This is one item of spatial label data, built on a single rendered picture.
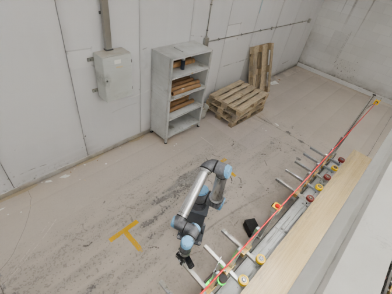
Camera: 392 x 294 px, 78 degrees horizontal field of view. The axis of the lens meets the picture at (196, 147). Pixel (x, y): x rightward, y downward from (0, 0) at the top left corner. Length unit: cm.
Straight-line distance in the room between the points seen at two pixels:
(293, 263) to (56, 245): 252
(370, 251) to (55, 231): 324
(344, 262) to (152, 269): 267
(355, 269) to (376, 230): 12
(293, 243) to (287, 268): 26
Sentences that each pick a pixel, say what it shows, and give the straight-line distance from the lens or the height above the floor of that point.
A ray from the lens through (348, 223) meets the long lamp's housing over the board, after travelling 73.
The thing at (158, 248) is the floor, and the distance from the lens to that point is 317.
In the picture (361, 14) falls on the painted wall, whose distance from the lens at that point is 885.
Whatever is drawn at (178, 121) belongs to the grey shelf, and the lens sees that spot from 471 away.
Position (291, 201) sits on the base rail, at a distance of 310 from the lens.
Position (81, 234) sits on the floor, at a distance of 337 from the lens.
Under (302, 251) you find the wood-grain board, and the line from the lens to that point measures 252.
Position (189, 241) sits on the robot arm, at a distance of 188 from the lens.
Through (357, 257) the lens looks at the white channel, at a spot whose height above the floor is 246.
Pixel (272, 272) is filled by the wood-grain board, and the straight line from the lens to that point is 230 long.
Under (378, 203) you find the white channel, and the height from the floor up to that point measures 246.
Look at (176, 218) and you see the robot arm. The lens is 198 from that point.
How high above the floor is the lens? 286
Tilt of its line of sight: 41 degrees down
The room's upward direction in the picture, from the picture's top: 11 degrees clockwise
